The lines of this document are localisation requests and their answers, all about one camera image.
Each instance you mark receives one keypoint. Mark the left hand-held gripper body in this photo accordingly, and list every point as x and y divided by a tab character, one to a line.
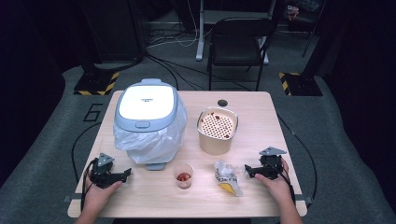
104	175

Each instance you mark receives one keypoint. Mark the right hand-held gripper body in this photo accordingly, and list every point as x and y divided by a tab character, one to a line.
271	166

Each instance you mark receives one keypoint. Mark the clear plastic wrapper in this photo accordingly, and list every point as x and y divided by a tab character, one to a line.
227	177

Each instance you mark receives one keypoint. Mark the white plastic trash bag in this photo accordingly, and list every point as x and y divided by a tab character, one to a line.
151	146

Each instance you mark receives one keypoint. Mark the beige container with perforated strainer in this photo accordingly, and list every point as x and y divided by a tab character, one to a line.
214	144

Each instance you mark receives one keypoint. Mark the small clear cup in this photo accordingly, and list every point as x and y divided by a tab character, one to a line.
183	178

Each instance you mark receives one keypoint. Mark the white grey pedal trash can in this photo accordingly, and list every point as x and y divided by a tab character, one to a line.
146	102

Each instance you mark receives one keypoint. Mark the person's left hand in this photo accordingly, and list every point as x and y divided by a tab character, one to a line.
96	196

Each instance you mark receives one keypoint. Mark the person's right hand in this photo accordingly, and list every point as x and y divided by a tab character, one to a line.
278	188

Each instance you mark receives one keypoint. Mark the black table grommet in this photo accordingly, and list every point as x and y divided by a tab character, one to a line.
222	103

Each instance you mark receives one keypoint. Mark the black base with hazard stripes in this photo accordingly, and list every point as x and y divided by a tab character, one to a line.
93	84
303	85

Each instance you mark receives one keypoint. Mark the black folding chair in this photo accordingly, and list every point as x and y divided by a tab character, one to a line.
238	51

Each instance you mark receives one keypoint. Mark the grey table bracket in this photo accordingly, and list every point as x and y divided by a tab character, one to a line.
69	198
308	201

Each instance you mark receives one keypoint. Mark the white desk frame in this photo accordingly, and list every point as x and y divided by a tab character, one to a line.
199	37

